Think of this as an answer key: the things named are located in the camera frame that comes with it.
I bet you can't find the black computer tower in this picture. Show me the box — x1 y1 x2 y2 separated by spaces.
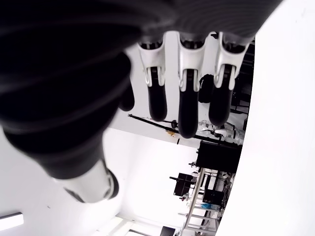
203 189 226 205

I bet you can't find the white humanoid robot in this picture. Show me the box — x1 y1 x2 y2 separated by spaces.
199 120 244 146

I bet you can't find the white frame desk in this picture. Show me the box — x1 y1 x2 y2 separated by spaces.
182 167 222 236

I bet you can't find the black stand pole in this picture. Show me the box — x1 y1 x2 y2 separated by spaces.
127 113 222 141

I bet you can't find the ceiling light panel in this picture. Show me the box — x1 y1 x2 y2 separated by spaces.
0 212 24 232

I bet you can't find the black cabinet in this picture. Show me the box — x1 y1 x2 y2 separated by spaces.
196 140 243 170

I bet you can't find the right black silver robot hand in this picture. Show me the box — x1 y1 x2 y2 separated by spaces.
0 0 284 205

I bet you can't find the black computer monitor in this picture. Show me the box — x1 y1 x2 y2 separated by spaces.
173 173 197 197

